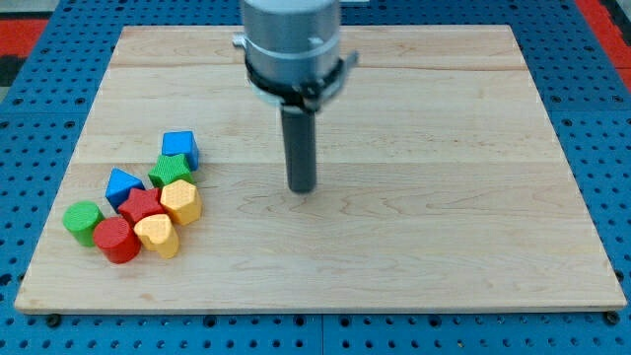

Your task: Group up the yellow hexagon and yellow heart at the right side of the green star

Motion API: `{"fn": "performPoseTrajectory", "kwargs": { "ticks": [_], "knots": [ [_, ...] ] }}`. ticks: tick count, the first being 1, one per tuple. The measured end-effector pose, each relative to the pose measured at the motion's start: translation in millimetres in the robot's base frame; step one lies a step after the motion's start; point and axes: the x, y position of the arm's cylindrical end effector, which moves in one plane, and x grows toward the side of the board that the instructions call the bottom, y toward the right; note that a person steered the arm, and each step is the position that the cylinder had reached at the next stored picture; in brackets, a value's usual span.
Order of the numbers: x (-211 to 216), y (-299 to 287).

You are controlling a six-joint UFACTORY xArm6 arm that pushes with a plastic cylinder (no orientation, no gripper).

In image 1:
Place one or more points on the wooden board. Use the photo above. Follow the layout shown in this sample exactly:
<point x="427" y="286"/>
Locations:
<point x="441" y="188"/>

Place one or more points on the red star block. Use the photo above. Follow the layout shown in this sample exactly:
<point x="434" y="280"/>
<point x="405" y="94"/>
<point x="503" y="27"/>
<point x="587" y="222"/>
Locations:
<point x="140" y="204"/>

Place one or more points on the yellow heart block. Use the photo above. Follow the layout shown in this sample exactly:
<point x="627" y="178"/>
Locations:
<point x="157" y="233"/>

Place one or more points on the green cylinder block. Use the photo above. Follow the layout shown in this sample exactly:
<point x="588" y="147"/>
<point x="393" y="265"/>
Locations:
<point x="80" y="220"/>

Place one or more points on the green star block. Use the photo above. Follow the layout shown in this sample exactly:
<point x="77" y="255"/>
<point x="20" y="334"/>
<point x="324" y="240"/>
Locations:
<point x="169" y="169"/>

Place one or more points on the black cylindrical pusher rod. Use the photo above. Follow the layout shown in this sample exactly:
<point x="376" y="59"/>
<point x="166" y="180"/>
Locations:
<point x="299" y="137"/>

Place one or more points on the blue triangle block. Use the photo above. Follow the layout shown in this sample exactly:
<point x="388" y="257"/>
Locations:
<point x="119" y="186"/>

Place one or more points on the blue cube block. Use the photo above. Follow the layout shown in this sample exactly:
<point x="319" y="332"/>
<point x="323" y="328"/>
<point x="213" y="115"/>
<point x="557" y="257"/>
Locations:
<point x="181" y="142"/>

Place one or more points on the red cylinder block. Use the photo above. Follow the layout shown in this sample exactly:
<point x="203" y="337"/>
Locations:
<point x="116" y="239"/>

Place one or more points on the yellow hexagon block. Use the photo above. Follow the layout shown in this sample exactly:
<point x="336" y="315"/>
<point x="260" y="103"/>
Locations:
<point x="182" y="201"/>

